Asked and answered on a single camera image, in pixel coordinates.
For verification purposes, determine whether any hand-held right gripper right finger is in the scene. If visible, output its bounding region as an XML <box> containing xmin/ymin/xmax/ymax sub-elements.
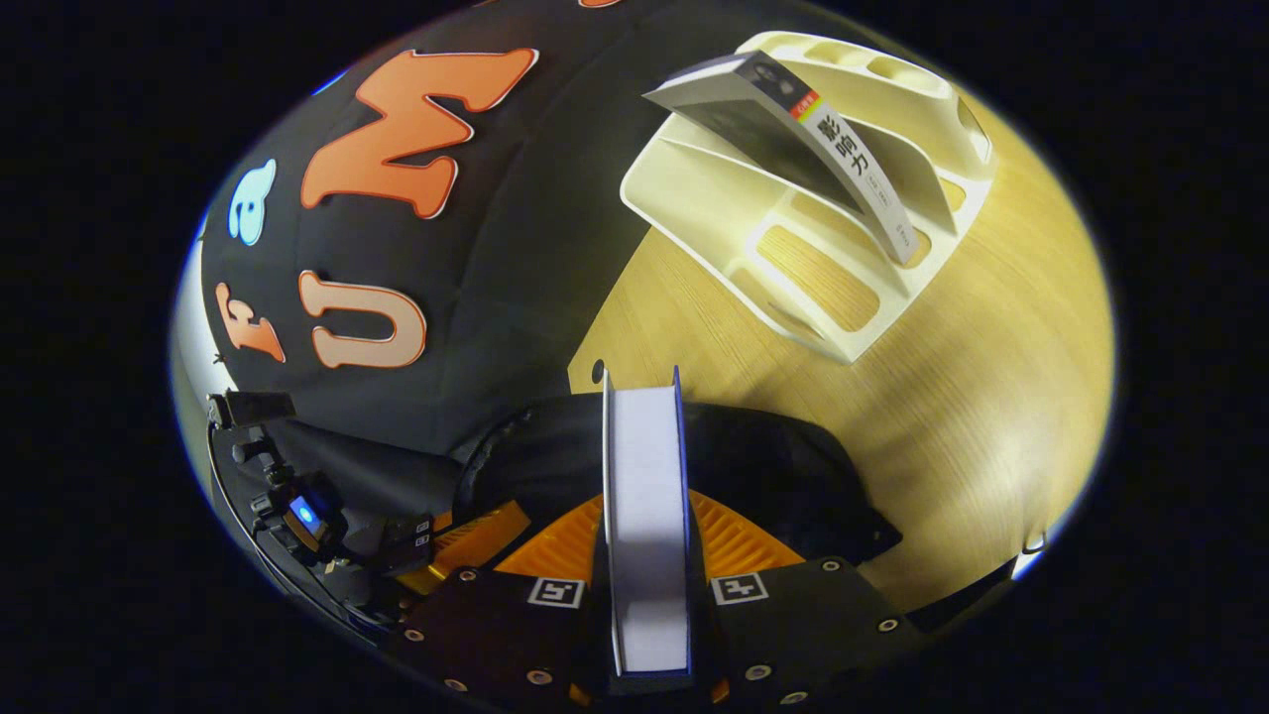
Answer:
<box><xmin>689</xmin><ymin>491</ymin><xmax>928</xmax><ymax>707</ymax></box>

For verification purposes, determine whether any grey portrait cover book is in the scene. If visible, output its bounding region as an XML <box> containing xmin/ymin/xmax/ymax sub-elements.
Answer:
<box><xmin>642</xmin><ymin>52</ymin><xmax>918</xmax><ymax>267</ymax></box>

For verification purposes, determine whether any black schoolbag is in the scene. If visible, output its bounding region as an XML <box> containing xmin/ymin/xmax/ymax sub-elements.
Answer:
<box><xmin>456</xmin><ymin>397</ymin><xmax>903</xmax><ymax>566</ymax></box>

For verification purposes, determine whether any white bookshelf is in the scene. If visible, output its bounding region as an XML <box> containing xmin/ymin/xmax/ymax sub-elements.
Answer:
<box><xmin>620</xmin><ymin>30</ymin><xmax>995</xmax><ymax>365</ymax></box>

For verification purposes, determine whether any blue cover book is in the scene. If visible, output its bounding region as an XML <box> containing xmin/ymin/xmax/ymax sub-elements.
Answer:
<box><xmin>602</xmin><ymin>367</ymin><xmax>695</xmax><ymax>685</ymax></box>

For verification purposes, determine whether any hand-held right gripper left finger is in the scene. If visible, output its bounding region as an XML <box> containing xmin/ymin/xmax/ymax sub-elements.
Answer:
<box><xmin>382</xmin><ymin>494</ymin><xmax>608</xmax><ymax>710</ymax></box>

